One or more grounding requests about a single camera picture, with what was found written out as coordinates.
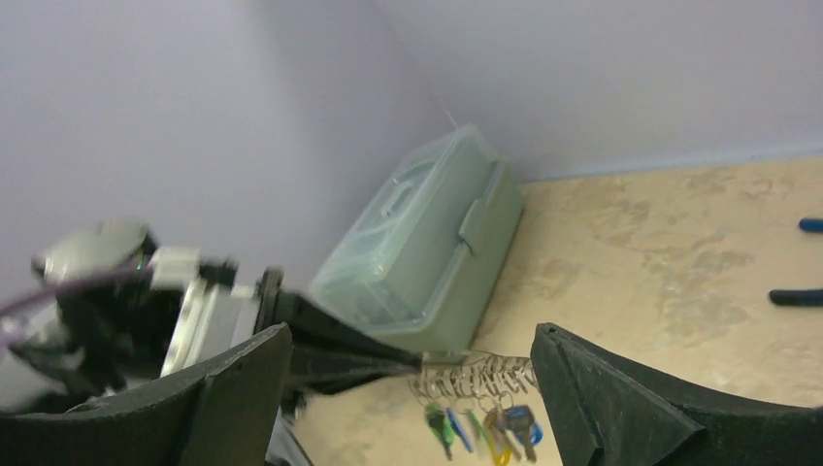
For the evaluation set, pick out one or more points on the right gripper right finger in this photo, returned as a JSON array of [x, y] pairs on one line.
[[606, 409]]

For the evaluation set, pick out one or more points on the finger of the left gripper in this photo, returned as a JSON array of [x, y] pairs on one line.
[[328, 356]]

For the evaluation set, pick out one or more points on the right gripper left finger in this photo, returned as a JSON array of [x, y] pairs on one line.
[[218, 412]]

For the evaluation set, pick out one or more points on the metal keyring plate with keys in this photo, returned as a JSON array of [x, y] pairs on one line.
[[478, 404]]

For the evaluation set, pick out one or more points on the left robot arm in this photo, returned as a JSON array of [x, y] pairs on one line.
[[128, 308]]

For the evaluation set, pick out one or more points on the translucent plastic storage box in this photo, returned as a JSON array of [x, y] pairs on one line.
[[416, 270]]

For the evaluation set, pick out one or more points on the blue handled pliers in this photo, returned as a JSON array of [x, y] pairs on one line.
[[809, 295]]

